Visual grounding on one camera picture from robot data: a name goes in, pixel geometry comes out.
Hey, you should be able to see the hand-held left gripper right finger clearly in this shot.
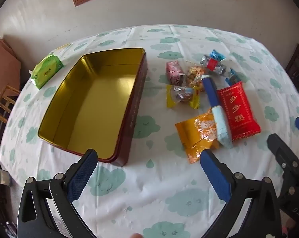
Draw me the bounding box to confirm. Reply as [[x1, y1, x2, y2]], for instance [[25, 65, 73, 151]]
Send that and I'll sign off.
[[200, 149, 282, 238]]

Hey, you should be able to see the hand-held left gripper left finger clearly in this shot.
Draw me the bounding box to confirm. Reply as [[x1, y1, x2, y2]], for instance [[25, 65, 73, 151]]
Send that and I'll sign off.
[[17, 149, 98, 238]]

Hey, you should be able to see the orange snack packet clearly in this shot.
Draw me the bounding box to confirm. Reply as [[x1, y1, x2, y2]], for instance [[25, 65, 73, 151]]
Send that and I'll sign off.
[[175, 108, 222, 164]]

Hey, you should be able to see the maroon tin box gold interior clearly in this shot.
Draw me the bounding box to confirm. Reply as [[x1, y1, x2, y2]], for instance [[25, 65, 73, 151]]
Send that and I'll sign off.
[[37, 48, 147, 166]]

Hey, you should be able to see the long blue stick packet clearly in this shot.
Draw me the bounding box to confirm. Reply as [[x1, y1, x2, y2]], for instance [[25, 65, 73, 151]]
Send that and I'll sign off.
[[201, 76, 233, 149]]

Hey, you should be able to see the blue round dark cookie packet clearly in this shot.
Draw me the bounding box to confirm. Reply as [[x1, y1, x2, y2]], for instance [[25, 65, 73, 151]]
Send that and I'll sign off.
[[225, 68, 242, 87]]

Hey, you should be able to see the yellow-ended clear candy packet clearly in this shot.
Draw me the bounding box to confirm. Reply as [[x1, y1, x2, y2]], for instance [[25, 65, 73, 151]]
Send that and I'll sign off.
[[166, 84, 201, 109]]

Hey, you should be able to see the clear packet of orange nuts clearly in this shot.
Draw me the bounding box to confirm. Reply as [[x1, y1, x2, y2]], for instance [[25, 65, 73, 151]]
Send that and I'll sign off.
[[185, 64, 209, 92]]

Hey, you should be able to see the silver red seaweed snack packet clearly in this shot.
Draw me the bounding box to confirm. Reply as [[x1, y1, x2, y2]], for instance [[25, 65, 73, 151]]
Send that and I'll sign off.
[[200, 55, 227, 75]]

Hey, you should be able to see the pink snack packet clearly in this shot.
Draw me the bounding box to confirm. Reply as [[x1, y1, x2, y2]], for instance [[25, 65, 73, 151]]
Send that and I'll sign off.
[[166, 61, 186, 85]]

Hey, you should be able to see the blue dried plum packet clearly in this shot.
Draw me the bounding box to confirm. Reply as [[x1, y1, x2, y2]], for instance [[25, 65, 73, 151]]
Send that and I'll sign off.
[[209, 50, 225, 61]]

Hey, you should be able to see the white cloud print tablecloth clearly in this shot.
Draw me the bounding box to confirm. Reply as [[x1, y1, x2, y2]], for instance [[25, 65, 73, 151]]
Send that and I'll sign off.
[[0, 24, 299, 238]]

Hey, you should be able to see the dark wooden chair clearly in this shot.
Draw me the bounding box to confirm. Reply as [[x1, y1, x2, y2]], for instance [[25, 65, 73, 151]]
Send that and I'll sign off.
[[285, 43, 299, 100]]

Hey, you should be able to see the white plastic object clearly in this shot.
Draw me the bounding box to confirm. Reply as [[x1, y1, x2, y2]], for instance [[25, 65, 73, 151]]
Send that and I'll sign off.
[[0, 165, 11, 186]]

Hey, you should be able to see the light wooden chair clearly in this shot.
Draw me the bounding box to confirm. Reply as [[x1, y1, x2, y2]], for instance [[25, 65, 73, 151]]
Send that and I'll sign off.
[[0, 84, 21, 124]]

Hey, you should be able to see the green tissue pack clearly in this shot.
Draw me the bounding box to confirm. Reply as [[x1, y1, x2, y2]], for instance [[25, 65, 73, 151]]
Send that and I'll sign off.
[[31, 53, 65, 90]]

